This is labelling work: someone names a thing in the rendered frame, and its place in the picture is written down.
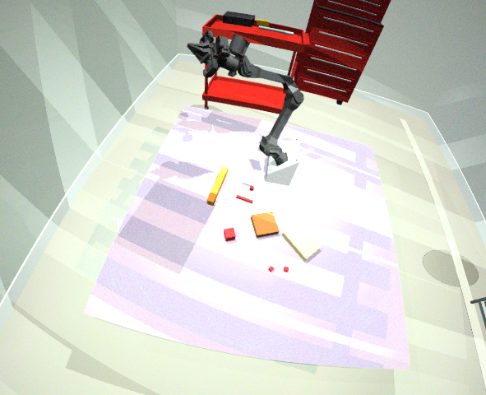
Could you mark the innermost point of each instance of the yellow and orange long bar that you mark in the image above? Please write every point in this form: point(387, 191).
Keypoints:
point(217, 186)

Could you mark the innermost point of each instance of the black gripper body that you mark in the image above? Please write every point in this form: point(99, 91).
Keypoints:
point(213, 63)

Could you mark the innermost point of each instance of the red square block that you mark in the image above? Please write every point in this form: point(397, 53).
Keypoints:
point(229, 234)

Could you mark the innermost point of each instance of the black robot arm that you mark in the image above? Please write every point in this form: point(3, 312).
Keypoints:
point(293, 99)

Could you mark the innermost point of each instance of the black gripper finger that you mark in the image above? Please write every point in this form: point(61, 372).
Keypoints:
point(202, 45)
point(200, 53)

